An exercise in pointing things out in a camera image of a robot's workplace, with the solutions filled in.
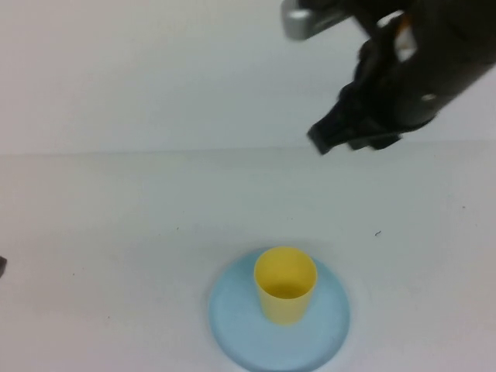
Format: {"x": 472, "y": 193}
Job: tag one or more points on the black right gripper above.
{"x": 387, "y": 89}

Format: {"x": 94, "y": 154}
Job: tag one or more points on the yellow plastic cup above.
{"x": 284, "y": 306}

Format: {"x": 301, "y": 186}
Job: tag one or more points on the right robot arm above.
{"x": 465, "y": 46}

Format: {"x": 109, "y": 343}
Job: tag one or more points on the light blue round plate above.
{"x": 232, "y": 314}

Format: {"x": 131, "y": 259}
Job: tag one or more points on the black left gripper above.
{"x": 2, "y": 266}

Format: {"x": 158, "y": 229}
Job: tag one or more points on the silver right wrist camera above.
{"x": 298, "y": 19}

